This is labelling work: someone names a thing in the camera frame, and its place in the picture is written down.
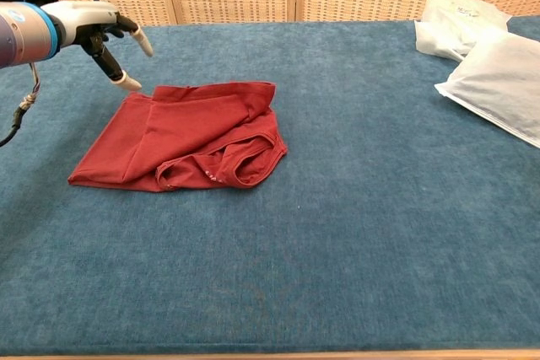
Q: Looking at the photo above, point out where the red T-shirt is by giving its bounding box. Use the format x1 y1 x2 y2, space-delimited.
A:
67 80 289 193

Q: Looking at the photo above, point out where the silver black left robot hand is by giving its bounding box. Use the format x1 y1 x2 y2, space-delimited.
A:
40 0 154 92

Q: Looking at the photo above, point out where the plain frosted plastic bag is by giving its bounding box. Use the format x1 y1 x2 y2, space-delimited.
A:
434 30 540 149

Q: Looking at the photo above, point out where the blue table cover mat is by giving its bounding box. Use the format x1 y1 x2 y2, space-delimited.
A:
0 15 540 357

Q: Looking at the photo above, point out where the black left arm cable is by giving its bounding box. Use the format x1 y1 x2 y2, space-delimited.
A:
0 62 42 147

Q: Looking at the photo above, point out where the frosted bag with printed label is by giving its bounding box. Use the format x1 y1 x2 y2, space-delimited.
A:
413 0 514 62

